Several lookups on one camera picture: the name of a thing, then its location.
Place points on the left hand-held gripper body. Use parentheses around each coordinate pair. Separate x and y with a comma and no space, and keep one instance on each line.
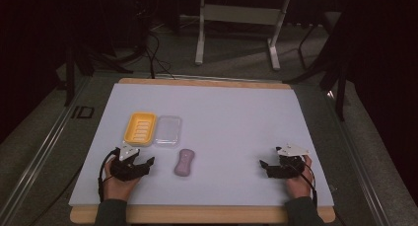
(126,171)

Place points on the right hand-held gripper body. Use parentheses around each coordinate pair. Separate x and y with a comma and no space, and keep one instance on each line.
(286,168)

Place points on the yellow soap dish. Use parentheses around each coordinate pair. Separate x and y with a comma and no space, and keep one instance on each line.
(140,128)

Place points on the purple soap bar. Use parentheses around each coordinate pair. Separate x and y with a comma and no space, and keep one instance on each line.
(184,162)

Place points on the clear plastic container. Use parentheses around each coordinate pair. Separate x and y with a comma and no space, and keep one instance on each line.
(168,130)

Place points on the person's left hand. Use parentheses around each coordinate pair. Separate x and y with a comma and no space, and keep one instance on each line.
(118,188)

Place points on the person's right hand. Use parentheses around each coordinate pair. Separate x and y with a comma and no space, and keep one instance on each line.
(297,185)

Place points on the pale table mat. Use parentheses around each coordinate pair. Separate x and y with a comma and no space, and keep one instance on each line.
(223,127)

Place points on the black metal stand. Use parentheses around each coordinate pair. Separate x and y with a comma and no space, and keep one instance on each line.
(70,74)
(340,88)

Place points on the metal floor rail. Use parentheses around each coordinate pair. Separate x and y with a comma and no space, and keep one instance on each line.
(36,157)
(360,173)

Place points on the white metal desk frame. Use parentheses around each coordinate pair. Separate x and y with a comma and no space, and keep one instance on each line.
(241,14)

